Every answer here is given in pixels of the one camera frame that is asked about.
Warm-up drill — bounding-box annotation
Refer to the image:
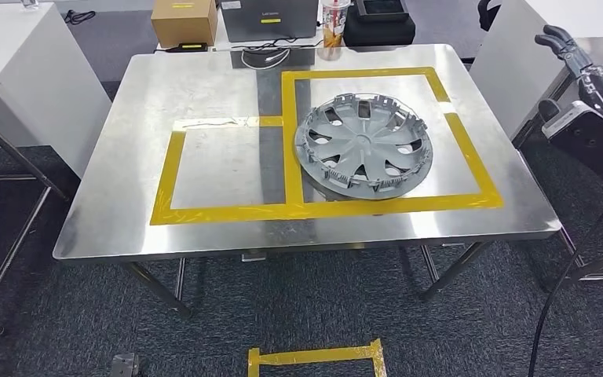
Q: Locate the grey plastic wheel hubcap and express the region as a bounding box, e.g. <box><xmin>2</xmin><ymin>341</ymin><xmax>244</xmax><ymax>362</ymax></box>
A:
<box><xmin>293</xmin><ymin>92</ymin><xmax>435</xmax><ymax>202</ymax></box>

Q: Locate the yellow tape on workbench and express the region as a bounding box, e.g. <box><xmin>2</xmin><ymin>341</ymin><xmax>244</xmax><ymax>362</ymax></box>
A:
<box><xmin>149</xmin><ymin>66</ymin><xmax>506</xmax><ymax>227</ymax></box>

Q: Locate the steel workbench table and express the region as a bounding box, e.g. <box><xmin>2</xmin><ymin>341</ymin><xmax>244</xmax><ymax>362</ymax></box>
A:
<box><xmin>53</xmin><ymin>44</ymin><xmax>564</xmax><ymax>320</ymax></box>

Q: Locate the white block desk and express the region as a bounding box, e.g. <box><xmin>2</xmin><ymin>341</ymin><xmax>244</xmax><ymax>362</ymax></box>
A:
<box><xmin>470</xmin><ymin>0</ymin><xmax>603</xmax><ymax>140</ymax></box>
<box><xmin>0</xmin><ymin>2</ymin><xmax>113</xmax><ymax>178</ymax></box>

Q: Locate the black case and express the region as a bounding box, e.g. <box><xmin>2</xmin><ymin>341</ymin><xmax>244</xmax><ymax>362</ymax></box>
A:
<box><xmin>342</xmin><ymin>0</ymin><xmax>417</xmax><ymax>49</ymax></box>

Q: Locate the clear drink cup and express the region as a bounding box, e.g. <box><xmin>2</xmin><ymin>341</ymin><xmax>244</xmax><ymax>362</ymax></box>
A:
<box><xmin>321</xmin><ymin>0</ymin><xmax>353</xmax><ymax>49</ymax></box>

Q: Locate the grey equipment case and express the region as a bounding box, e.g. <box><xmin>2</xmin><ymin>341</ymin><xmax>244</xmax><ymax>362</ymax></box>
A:
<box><xmin>221</xmin><ymin>0</ymin><xmax>319</xmax><ymax>44</ymax></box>

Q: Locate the yellow floor tape square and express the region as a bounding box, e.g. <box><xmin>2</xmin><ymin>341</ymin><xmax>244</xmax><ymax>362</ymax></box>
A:
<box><xmin>247</xmin><ymin>339</ymin><xmax>389</xmax><ymax>377</ymax></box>

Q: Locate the black device yellow label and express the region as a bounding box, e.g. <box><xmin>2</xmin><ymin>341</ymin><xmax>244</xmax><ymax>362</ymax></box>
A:
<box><xmin>155</xmin><ymin>42</ymin><xmax>210</xmax><ymax>55</ymax></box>

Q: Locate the brown cardboard box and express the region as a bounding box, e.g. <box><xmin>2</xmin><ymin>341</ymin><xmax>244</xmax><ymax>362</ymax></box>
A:
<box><xmin>150</xmin><ymin>0</ymin><xmax>219</xmax><ymax>49</ymax></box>

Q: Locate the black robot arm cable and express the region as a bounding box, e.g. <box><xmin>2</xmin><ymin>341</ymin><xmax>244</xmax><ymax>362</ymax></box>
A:
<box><xmin>528</xmin><ymin>207</ymin><xmax>603</xmax><ymax>377</ymax></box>

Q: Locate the coiled white cable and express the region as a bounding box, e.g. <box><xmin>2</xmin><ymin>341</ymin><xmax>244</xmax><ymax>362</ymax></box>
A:
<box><xmin>239</xmin><ymin>46</ymin><xmax>293</xmax><ymax>71</ymax></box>

